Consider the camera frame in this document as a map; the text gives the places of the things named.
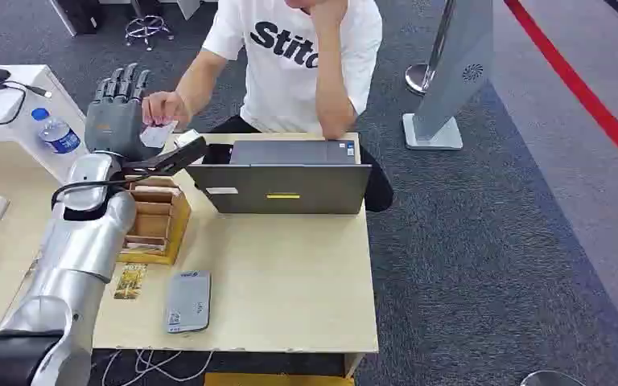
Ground black wrist mount bracket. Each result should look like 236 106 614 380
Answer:
122 136 209 178

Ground white side table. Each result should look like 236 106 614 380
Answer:
0 64 89 183

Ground person's right hand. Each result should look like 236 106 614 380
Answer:
142 91 193 129

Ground person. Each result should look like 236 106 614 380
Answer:
142 0 395 213

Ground chrome stanchion post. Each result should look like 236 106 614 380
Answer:
405 0 457 97

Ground white cables under desk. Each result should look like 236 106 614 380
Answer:
100 348 216 386

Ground grey standing panel white base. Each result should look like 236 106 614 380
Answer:
402 0 495 151

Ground clear water bottle blue label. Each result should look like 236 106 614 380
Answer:
31 107 82 156

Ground chrome office chair base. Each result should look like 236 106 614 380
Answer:
124 0 175 52

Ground white card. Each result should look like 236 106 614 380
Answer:
139 121 179 149

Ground small white box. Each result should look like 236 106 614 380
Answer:
174 129 202 150

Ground yellow box under desk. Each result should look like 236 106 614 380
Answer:
204 372 356 386

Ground grey flat card reader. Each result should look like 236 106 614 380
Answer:
165 270 212 335

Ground person's left hand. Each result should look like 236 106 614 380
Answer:
286 0 351 20

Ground gold printed card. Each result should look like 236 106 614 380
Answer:
113 264 149 301

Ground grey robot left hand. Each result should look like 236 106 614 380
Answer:
84 63 164 162

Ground black cabinet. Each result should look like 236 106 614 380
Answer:
47 0 105 38

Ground person's hand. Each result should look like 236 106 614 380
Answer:
286 0 351 20
142 91 193 129

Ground chrome round stand base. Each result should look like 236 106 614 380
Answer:
520 370 587 386

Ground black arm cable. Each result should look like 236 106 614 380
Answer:
51 177 130 210

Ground grey laptop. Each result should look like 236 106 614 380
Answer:
186 139 373 216

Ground wooden card box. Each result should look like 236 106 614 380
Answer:
116 175 193 266

